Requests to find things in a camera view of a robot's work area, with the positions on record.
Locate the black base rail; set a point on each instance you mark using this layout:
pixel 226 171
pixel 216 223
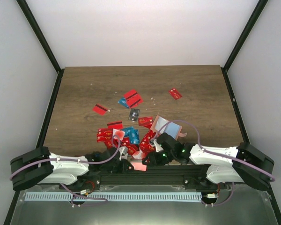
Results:
pixel 191 176

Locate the red striped card left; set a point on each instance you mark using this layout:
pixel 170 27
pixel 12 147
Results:
pixel 99 109

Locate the pink card holder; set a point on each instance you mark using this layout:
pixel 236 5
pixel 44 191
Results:
pixel 161 125

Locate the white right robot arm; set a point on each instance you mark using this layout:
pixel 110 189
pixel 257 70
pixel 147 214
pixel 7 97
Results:
pixel 241 164

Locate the white card red dot left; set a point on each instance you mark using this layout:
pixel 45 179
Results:
pixel 118 134

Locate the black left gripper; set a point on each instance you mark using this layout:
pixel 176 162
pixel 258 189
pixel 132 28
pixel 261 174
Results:
pixel 125 163

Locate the red VIP card upper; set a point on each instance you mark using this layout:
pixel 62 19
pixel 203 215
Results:
pixel 145 121

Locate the black frame post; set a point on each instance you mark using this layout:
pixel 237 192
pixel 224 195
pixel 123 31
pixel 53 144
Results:
pixel 245 33
pixel 39 34

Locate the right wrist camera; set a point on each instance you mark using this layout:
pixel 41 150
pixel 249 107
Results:
pixel 157 147

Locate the black frame post left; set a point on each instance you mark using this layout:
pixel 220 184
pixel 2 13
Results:
pixel 39 34

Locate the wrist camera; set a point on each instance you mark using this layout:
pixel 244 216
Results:
pixel 157 147
pixel 123 153

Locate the light blue slotted cable duct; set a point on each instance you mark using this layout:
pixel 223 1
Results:
pixel 117 197

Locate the small red card far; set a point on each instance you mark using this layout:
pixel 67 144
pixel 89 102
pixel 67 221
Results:
pixel 175 93

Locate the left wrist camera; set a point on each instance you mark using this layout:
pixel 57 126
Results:
pixel 123 153

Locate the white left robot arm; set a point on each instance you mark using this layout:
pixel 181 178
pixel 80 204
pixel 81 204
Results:
pixel 40 166

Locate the black VIP card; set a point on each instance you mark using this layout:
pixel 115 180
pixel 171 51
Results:
pixel 134 114

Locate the blue card in pile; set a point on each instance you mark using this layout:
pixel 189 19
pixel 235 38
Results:
pixel 132 134

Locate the black frame post right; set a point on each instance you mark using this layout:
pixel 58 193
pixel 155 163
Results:
pixel 245 33

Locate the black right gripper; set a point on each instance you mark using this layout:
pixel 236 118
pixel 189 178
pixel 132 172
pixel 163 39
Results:
pixel 154 160

